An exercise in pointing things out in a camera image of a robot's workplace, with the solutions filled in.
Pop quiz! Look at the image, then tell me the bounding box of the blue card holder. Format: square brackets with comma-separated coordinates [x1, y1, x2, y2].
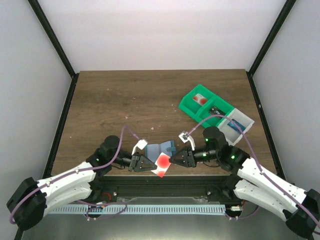
[145, 140, 177, 163]

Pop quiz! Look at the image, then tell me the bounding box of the red circle credit card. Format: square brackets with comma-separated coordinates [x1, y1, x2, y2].
[151, 152, 171, 178]

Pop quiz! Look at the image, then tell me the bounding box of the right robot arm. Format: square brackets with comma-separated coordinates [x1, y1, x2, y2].
[169, 126, 320, 240]

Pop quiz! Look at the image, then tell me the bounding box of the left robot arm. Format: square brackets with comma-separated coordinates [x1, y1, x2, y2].
[6, 135, 157, 231]

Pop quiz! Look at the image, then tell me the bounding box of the blue card in bin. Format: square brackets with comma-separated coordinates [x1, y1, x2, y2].
[227, 119, 246, 133]

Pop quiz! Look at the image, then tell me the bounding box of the black card in bin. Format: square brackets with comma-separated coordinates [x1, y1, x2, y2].
[209, 106, 225, 116]

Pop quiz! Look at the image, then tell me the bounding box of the red white card in bin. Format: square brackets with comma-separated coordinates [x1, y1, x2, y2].
[192, 93, 208, 106]

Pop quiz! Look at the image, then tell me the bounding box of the white bin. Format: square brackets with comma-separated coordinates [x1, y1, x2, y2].
[217, 108, 255, 146]

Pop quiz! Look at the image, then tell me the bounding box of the green bin middle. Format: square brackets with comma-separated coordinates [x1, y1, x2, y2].
[193, 94, 235, 123]

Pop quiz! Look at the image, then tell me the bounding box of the green bin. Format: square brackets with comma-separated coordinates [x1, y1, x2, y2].
[178, 84, 217, 119]
[193, 94, 235, 123]

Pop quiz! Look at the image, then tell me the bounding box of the green bin far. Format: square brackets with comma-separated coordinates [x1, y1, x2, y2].
[178, 84, 217, 119]

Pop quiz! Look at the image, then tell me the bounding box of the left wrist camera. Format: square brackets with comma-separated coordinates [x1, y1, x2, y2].
[131, 138, 148, 155]

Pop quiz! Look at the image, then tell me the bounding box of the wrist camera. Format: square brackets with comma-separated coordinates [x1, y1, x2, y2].
[131, 138, 148, 155]
[178, 131, 196, 151]

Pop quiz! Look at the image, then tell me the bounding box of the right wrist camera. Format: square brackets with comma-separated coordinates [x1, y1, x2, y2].
[178, 131, 196, 151]

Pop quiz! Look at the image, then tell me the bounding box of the black aluminium front rail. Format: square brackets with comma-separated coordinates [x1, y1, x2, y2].
[90, 175, 241, 204]

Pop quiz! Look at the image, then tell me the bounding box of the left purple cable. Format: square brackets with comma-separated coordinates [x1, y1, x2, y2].
[9, 125, 141, 225]

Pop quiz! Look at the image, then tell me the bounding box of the purple cable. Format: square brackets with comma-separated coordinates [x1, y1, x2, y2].
[9, 125, 141, 225]
[187, 114, 320, 233]

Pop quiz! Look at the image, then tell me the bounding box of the white slotted cable duct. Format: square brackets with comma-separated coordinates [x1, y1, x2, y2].
[51, 204, 226, 216]

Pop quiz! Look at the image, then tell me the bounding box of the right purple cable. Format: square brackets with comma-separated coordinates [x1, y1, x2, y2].
[187, 114, 320, 233]

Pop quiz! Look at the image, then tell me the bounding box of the right black frame post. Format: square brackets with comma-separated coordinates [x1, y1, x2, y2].
[246, 0, 297, 76]

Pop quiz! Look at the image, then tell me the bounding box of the black frame post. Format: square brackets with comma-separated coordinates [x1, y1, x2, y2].
[27, 0, 77, 78]
[246, 0, 297, 76]

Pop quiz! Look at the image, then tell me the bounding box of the left black frame post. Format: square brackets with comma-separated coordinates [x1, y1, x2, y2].
[27, 0, 77, 78]

